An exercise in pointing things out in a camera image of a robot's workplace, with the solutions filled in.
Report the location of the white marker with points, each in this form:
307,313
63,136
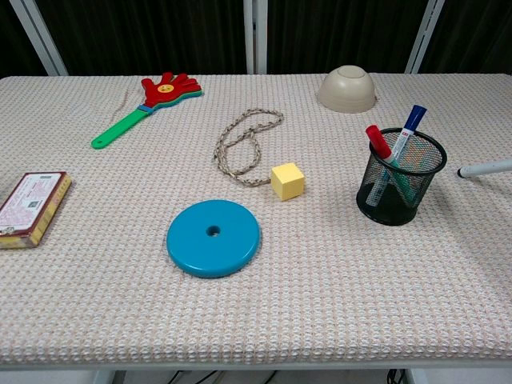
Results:
488,168

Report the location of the black cup with markers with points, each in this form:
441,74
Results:
394,214

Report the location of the green marker pen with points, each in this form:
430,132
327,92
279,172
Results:
404,184

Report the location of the blue-capped marker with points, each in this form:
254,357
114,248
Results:
414,120

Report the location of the yellow cube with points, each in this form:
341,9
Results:
286,182

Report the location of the blue disc with hole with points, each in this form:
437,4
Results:
200,252

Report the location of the beige woven tablecloth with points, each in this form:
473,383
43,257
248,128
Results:
280,312

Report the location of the beige upturned bowl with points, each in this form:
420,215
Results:
347,94

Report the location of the red green hand clapper toy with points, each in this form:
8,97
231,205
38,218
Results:
166,90

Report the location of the black curtain panel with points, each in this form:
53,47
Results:
340,32
152,36
476,36
16,52

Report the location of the pink printed card box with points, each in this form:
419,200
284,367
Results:
30,204

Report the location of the white metal frame post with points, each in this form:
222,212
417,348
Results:
40,36
256,36
426,36

